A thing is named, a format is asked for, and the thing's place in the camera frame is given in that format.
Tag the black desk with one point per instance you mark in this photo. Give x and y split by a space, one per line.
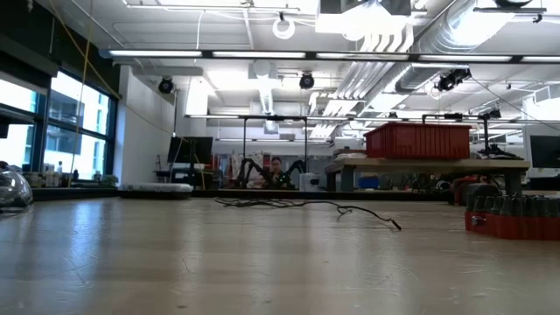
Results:
184 177

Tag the black ceiling camera rig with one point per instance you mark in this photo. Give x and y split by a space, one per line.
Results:
450 80

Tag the wooden workbench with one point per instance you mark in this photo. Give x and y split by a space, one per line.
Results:
429 165

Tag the grey red plastic piece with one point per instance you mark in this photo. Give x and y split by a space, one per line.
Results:
481 194

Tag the person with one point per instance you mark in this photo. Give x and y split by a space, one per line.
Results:
275 166

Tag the red bit holder block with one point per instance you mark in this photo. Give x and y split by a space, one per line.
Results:
512 227

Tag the black gantry frame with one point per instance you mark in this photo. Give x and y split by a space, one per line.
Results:
275 118

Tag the long ceiling light strip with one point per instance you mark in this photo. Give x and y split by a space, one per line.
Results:
153 53

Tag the black background robot arm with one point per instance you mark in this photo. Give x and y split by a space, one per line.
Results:
295 168
247 170

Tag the black equipment stand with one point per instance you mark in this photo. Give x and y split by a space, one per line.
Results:
485 131

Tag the large red ribbed bin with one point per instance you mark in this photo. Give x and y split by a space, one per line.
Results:
415 142

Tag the black eyeglasses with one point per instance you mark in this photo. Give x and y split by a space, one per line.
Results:
15 192

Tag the white appliance box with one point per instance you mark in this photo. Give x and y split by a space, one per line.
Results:
310 182

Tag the blue bin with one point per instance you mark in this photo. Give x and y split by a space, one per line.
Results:
368 183

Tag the black monitor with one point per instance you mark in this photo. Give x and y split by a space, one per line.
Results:
190 151
544 151

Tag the silver ceiling duct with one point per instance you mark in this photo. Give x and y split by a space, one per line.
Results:
442 30

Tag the flat white tray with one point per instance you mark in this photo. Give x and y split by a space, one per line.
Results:
153 187

